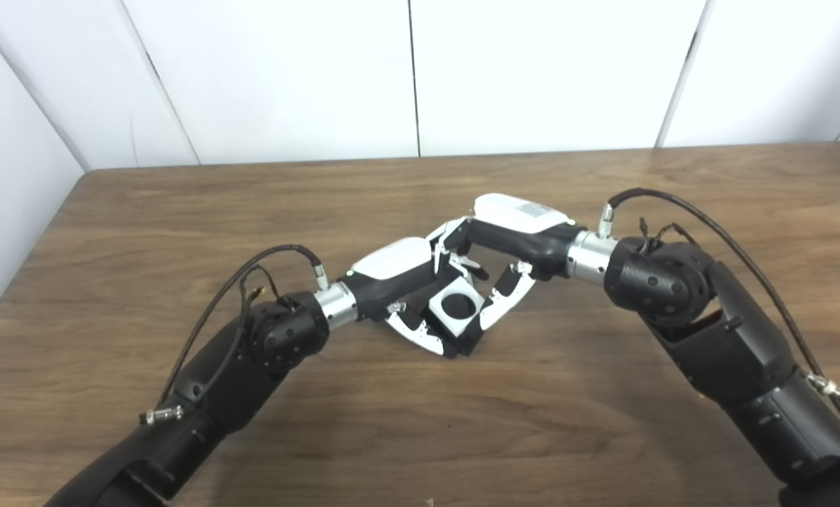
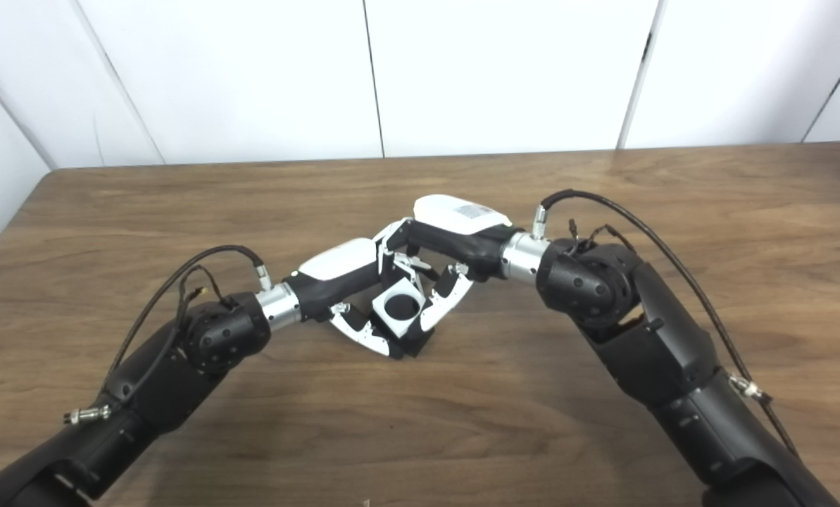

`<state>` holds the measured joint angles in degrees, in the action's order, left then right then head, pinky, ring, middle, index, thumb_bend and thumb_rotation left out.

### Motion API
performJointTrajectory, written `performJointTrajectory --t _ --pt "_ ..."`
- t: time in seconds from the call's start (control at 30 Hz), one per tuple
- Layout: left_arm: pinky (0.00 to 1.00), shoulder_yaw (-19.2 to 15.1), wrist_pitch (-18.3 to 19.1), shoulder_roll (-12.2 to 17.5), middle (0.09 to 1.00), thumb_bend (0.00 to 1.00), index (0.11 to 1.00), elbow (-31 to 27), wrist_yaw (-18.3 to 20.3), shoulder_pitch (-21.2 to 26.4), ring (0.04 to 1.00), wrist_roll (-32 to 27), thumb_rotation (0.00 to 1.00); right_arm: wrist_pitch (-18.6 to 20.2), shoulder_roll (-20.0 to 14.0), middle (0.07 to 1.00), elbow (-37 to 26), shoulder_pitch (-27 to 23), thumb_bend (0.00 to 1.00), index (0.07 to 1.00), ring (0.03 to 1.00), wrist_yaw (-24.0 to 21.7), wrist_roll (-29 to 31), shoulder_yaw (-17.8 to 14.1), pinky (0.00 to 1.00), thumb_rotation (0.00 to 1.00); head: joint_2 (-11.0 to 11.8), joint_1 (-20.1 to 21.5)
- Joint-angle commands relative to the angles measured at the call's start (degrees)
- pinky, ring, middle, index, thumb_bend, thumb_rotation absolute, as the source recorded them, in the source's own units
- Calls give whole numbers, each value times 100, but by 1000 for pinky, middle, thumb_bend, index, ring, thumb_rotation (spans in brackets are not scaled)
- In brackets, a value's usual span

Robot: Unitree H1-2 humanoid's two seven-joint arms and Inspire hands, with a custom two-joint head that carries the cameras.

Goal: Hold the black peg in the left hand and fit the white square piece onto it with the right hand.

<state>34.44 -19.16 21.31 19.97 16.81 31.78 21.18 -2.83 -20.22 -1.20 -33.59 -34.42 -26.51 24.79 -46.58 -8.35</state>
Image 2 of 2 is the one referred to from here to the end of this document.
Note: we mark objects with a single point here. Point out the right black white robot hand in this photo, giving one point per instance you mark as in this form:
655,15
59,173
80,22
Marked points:
462,236

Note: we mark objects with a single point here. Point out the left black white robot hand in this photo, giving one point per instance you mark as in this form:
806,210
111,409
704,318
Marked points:
335,271

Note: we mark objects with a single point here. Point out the white square piece with hole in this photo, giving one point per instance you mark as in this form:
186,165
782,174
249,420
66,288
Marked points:
384,317

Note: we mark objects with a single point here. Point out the black peg with square base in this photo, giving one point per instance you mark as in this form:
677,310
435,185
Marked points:
416,345

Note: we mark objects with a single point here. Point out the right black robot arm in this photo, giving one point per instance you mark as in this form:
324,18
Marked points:
659,352

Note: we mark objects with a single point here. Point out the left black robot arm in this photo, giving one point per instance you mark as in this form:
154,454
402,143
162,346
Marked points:
152,394

